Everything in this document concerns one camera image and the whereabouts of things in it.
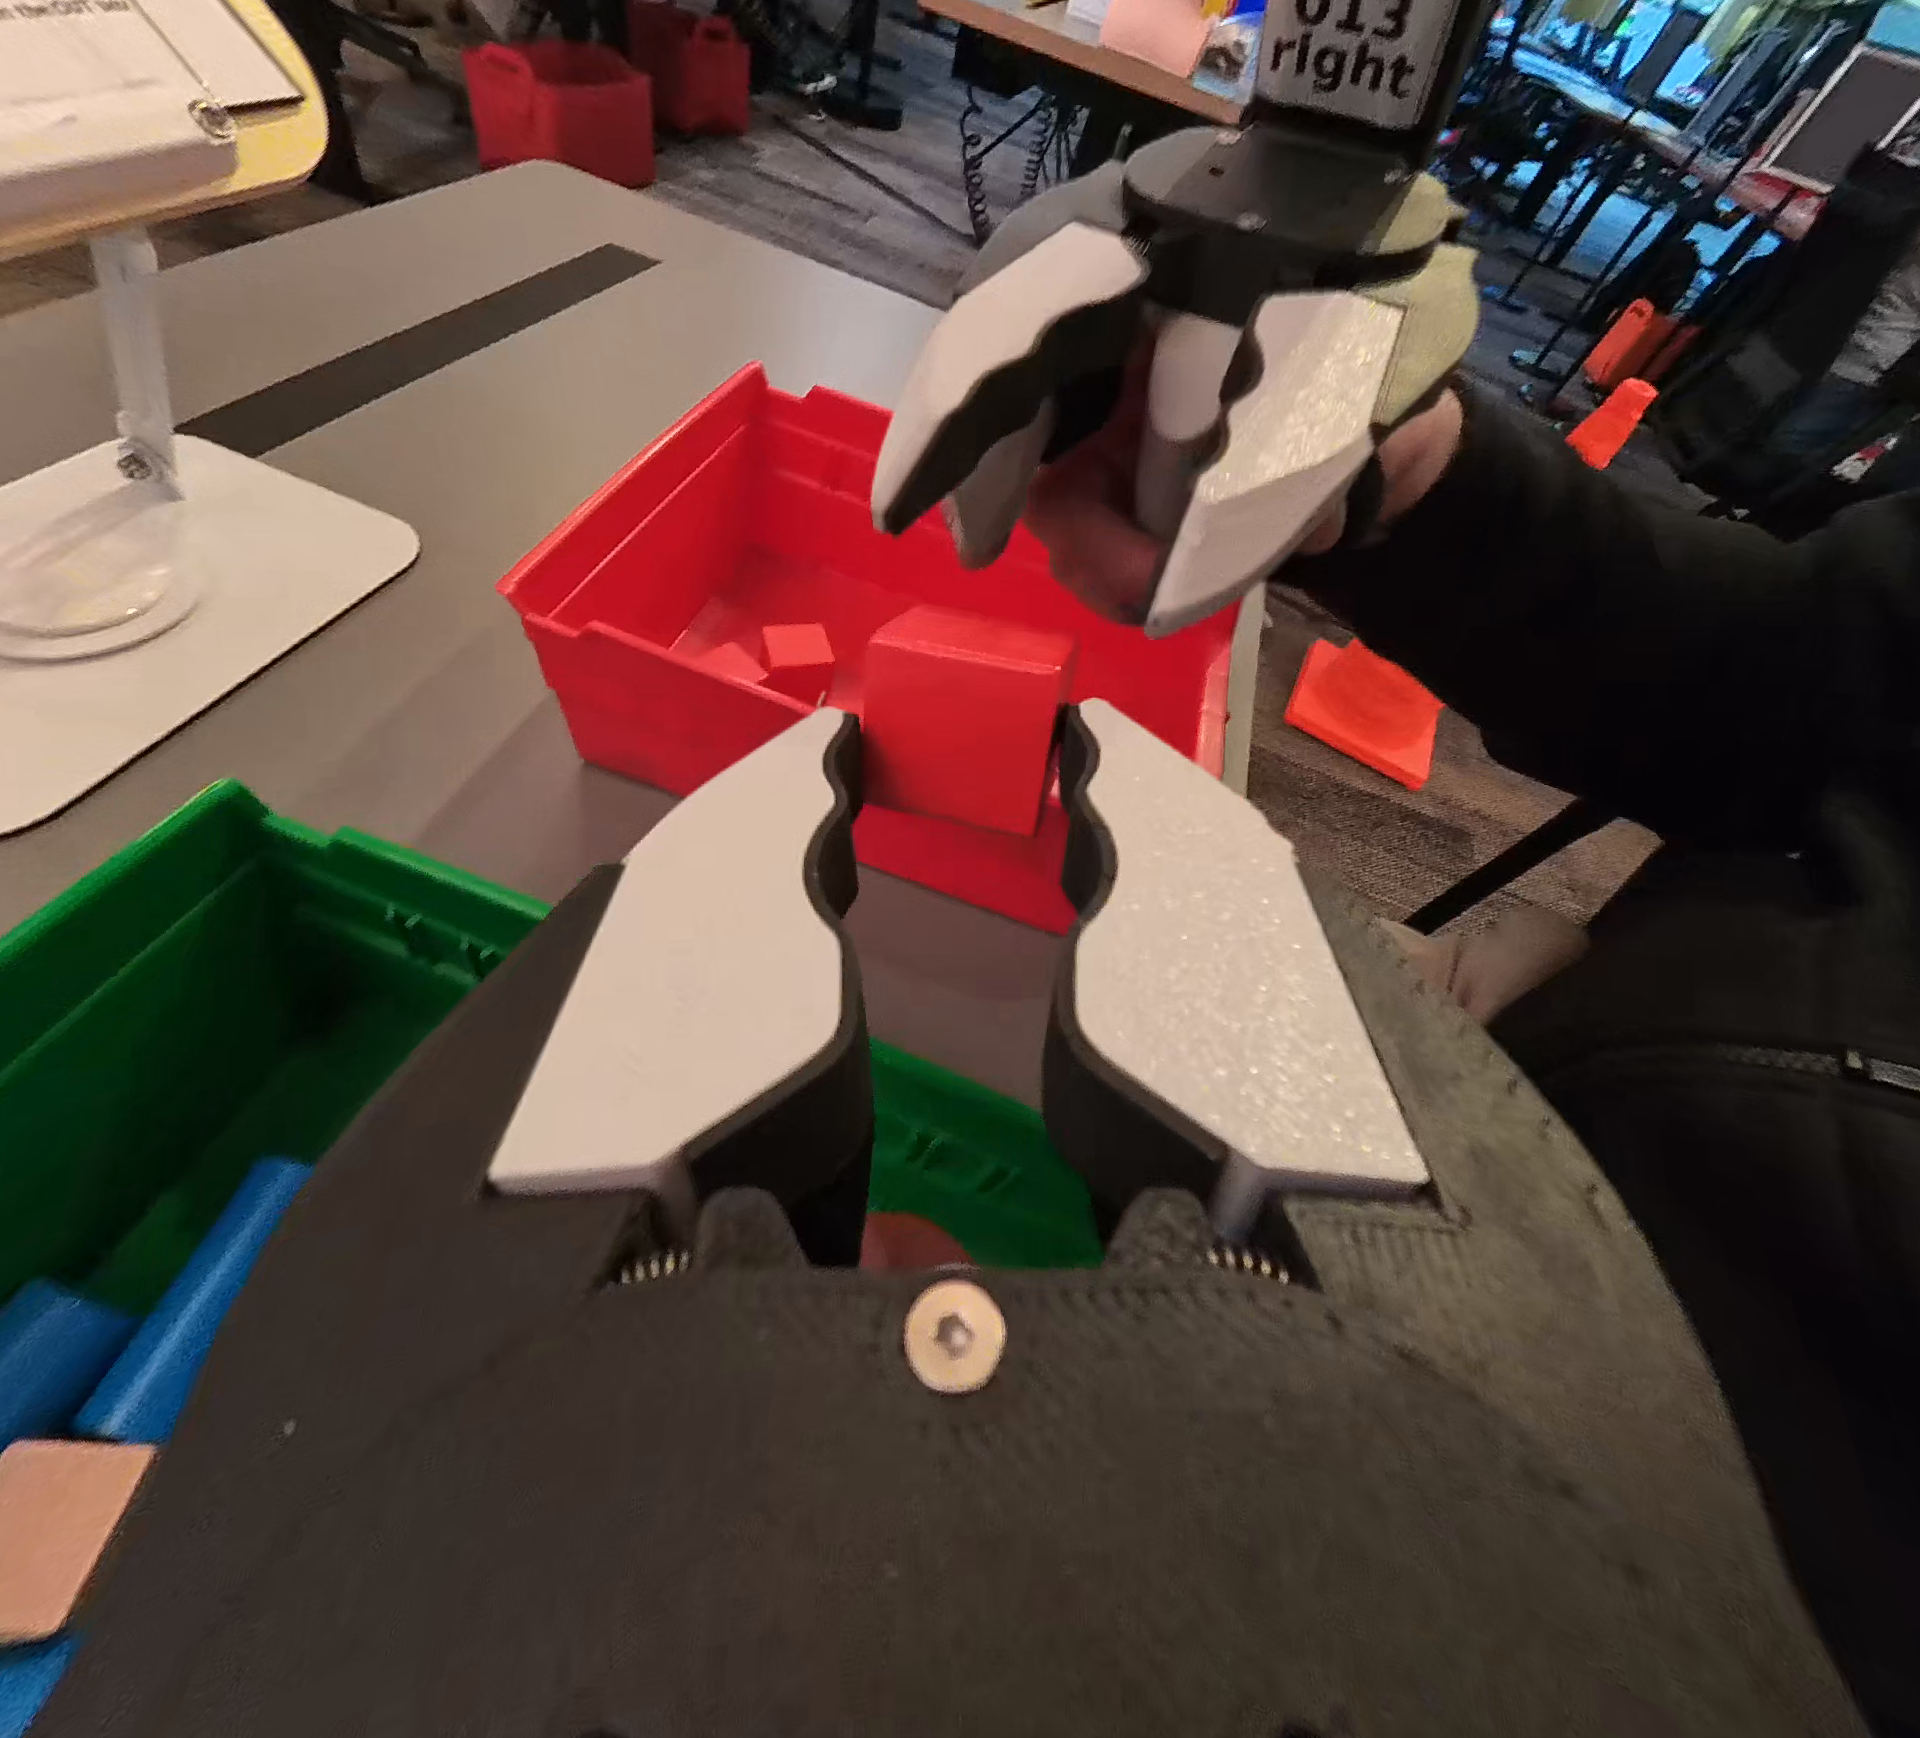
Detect blue wooden cylinder block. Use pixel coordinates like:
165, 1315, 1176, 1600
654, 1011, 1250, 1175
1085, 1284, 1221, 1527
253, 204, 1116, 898
0, 1630, 81, 1738
72, 1155, 311, 1449
0, 1280, 141, 1449

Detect red wooden cube block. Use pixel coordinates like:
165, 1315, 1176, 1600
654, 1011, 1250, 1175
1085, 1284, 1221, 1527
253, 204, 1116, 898
860, 610, 1077, 841

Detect black tape strip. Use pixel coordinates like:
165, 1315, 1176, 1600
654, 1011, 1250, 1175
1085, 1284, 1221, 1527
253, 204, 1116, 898
177, 243, 665, 460

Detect red plastic bin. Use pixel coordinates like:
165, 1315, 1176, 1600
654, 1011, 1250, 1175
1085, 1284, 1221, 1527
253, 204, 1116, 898
497, 360, 1246, 939

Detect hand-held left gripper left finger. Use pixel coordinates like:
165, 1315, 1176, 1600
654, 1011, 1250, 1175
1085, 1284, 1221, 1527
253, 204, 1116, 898
487, 708, 877, 1264

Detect red fabric bag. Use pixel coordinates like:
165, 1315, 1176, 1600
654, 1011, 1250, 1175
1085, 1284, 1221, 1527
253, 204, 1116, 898
462, 37, 658, 188
627, 0, 752, 137

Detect laminated instruction sheet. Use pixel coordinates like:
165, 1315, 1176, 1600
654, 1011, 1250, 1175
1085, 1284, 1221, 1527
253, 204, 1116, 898
0, 0, 333, 258

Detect wooden background table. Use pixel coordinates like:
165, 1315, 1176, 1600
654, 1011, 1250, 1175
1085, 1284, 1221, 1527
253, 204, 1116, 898
916, 0, 1259, 129

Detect green plastic bin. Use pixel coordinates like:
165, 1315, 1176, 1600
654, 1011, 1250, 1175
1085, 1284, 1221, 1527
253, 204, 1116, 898
0, 778, 1105, 1319

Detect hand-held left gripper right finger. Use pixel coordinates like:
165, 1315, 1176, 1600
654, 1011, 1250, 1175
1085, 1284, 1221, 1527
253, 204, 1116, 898
1042, 698, 1435, 1247

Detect white sign stand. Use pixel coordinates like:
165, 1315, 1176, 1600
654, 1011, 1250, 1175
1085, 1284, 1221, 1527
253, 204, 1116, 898
0, 227, 422, 841

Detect person's beige trousers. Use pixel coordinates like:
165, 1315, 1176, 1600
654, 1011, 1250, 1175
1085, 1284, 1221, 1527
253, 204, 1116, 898
1378, 909, 1595, 1024

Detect computer monitor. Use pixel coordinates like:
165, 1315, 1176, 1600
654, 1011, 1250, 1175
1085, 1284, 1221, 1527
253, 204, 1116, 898
1768, 40, 1920, 189

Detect black coiled cable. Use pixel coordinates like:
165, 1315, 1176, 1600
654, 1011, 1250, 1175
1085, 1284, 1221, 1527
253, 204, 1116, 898
957, 99, 1062, 250

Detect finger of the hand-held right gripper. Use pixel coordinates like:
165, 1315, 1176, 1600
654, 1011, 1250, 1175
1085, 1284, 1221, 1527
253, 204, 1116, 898
868, 219, 1153, 573
1144, 288, 1407, 640

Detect person's right forearm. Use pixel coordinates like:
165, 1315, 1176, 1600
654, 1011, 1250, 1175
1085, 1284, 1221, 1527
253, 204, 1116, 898
1290, 385, 1920, 886

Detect person's right hand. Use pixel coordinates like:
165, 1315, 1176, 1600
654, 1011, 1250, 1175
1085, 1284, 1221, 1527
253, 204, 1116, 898
957, 159, 1482, 631

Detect person's black jacket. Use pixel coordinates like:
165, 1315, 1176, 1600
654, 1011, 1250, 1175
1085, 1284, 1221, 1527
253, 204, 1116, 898
1485, 778, 1920, 1738

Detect tan wooden block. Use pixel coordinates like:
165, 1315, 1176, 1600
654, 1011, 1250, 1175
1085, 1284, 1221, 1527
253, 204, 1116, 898
0, 1442, 158, 1647

